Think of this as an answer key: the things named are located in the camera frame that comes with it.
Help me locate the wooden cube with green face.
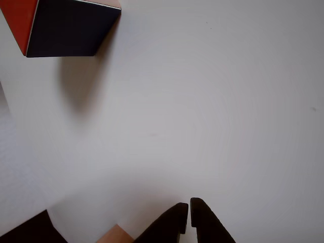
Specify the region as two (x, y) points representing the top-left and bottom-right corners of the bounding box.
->
(97, 224), (136, 243)

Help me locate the red cube with marker faces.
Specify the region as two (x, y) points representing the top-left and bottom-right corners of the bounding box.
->
(0, 0), (122, 58)

